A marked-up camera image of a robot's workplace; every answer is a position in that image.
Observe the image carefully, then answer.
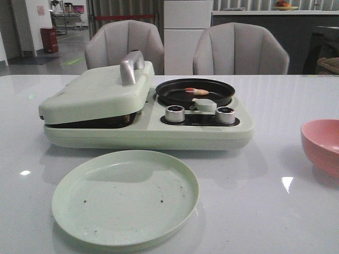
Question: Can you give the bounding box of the orange shrimp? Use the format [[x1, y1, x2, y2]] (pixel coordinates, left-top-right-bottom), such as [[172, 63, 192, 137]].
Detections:
[[185, 87, 209, 96]]

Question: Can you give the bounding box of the green sandwich maker lid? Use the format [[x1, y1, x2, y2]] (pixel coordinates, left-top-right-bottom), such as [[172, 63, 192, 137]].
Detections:
[[39, 61, 155, 125]]

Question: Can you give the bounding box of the pink bowl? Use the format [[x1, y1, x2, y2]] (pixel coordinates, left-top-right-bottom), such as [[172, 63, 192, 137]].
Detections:
[[301, 119, 338, 178]]

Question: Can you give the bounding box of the white bread slice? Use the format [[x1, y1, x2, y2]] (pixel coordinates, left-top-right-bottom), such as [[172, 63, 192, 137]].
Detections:
[[47, 113, 136, 129]]

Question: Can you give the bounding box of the green breakfast maker base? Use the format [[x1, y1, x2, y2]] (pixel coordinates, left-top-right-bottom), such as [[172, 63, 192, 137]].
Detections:
[[44, 88, 254, 150]]

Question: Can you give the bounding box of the left silver control knob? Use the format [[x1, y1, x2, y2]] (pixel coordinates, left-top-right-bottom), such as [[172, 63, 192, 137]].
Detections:
[[165, 105, 185, 123]]

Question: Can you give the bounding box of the silver control knob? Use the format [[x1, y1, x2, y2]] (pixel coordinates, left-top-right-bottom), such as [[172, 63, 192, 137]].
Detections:
[[215, 106, 236, 125], [165, 105, 185, 123]]

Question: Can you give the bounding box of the black round frying pan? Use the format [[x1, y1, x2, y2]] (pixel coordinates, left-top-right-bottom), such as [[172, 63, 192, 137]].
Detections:
[[156, 78, 235, 110]]

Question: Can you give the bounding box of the right silver control knob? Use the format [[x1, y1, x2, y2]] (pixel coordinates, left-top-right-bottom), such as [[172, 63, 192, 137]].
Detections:
[[215, 106, 236, 125]]

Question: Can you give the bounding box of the light green round plate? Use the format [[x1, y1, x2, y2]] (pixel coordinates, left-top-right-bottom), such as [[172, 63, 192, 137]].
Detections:
[[52, 150, 199, 251]]

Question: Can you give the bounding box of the left grey upholstered chair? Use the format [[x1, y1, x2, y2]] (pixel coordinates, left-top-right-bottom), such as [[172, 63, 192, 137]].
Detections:
[[85, 20, 164, 75]]

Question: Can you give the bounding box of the grey upholstered chair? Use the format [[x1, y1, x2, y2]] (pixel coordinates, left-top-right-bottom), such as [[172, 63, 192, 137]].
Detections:
[[85, 20, 164, 75], [192, 23, 290, 75]]

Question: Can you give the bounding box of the right grey upholstered chair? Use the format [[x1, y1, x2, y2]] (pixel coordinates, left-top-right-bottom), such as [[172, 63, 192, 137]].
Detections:
[[192, 23, 290, 75]]

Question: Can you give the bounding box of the white refrigerator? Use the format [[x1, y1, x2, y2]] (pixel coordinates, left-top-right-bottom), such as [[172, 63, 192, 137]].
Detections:
[[164, 1, 213, 75]]

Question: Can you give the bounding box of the red barrier belt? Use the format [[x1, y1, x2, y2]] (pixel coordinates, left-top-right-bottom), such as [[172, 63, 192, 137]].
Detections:
[[94, 14, 156, 21]]

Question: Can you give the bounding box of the background work desk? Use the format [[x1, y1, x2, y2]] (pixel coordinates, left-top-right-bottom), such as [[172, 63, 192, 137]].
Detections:
[[49, 1, 88, 35]]

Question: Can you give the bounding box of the red trash bin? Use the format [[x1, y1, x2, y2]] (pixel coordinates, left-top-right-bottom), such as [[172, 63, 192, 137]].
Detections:
[[40, 28, 58, 53]]

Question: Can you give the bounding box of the dark kitchen counter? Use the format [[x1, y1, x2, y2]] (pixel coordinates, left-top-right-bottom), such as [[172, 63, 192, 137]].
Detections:
[[211, 11, 338, 75]]

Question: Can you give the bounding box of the fruit bowl on counter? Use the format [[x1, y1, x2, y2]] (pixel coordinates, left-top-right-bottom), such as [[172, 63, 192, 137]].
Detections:
[[273, 0, 299, 11]]

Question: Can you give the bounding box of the beige cushion at right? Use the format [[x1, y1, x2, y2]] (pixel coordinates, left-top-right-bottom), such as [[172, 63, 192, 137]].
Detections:
[[317, 57, 338, 75]]

